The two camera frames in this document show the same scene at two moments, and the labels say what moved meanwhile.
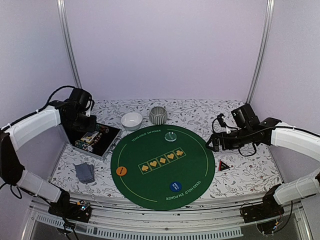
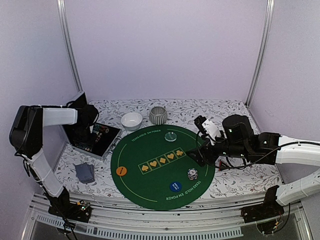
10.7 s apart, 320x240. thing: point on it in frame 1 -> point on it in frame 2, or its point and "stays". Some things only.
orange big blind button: x=121 y=171 stays
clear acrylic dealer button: x=170 y=136 stays
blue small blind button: x=175 y=186 stays
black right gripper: x=216 y=136 -> x=201 y=158
